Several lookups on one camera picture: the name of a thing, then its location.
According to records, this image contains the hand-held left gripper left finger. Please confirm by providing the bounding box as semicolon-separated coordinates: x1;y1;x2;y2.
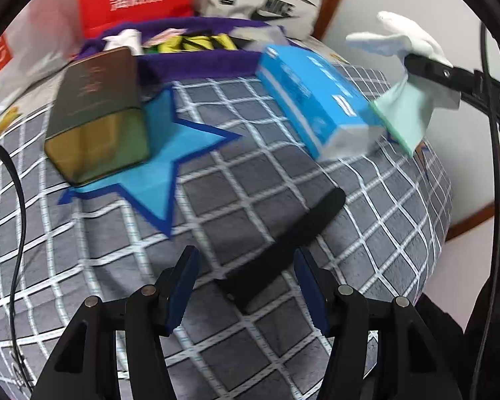
31;245;201;400

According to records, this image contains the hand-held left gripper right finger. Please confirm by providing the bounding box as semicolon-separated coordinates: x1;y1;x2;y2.
292;248;463;400

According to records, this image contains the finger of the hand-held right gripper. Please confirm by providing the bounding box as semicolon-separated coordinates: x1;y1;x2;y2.
404;54;486;97

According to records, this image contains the white glove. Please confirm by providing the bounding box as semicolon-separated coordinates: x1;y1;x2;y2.
345;10;462;112

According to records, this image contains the light green cloth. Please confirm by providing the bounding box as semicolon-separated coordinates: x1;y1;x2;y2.
369;71;439;158

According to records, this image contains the blue tissue box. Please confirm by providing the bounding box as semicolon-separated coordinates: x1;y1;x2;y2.
256;45;389;162

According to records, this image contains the grey checked blanket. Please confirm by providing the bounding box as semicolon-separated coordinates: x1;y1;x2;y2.
0;62;453;400

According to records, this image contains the blue star felt mat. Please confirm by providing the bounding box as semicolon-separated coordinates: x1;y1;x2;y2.
58;87;243;239

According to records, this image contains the dark metal tin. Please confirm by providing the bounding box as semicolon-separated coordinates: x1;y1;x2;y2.
44;48;151;187

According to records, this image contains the purple towel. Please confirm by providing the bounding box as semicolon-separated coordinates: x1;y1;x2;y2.
73;17;291;89

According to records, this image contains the yellow cloth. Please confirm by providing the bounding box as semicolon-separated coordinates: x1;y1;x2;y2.
158;34;237;53

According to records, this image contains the banana printed sheet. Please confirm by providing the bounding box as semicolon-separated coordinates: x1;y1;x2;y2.
0;103;40;139

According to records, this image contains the white shopping bag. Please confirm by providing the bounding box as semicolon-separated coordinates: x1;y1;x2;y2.
0;0;87;114

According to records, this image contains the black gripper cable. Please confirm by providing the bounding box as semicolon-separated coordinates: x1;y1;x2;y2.
472;21;500;400

